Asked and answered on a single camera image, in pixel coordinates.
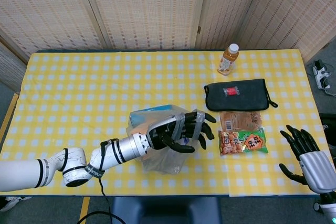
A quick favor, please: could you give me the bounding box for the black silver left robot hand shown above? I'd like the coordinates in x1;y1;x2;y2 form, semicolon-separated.
145;111;217;154

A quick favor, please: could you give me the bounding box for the green peanut snack packet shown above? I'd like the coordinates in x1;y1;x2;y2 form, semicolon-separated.
218;127;269;156

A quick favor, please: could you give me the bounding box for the brown snack packet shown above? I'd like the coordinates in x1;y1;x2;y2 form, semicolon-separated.
219;110;264;132

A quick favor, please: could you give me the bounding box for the dark green cloth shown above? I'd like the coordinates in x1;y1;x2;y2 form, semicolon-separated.
204;78;279;111

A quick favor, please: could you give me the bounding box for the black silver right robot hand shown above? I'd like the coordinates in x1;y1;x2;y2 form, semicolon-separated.
278;124;336;194

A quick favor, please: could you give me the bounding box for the blue flat packet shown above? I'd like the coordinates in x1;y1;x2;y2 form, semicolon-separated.
130;104;177;128

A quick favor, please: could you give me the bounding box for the orange juice bottle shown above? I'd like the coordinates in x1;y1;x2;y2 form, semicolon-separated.
217;43;240;76

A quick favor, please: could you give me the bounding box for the white power strip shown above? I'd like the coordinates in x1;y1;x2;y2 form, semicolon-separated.
312;60;332;90

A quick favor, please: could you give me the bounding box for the dark robot base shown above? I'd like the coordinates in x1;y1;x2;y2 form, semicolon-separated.
111;196;223;224

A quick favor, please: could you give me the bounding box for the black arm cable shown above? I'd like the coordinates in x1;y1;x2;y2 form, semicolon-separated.
78;139;127;224

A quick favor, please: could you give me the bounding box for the clear plastic bag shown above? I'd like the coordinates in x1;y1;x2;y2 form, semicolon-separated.
125;104;208;175

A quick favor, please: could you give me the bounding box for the yellow checkered tablecloth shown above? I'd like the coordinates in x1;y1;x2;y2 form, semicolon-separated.
0;48;326;198

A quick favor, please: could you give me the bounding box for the woven folding screen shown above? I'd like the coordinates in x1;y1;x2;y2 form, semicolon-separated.
0;0;336;86

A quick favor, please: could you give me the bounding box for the red wrapped candy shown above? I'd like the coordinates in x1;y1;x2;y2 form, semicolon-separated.
223;86;241;96

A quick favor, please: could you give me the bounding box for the white shoe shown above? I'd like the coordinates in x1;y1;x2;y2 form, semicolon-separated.
0;196;32;212

